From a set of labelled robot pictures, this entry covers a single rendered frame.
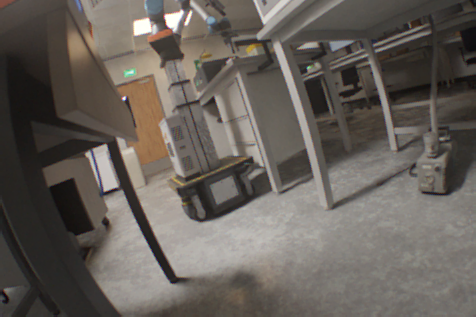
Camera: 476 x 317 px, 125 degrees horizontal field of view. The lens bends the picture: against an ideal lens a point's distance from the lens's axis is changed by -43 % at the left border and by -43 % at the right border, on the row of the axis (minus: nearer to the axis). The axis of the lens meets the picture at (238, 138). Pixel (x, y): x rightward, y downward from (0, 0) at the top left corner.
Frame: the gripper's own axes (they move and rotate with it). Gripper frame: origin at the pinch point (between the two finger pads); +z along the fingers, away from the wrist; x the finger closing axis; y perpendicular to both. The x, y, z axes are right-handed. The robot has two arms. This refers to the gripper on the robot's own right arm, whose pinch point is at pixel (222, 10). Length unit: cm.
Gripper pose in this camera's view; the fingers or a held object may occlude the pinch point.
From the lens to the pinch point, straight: 149.2
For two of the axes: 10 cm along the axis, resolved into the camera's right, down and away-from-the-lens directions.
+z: 6.7, 7.3, 1.7
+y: -7.5, 6.5, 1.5
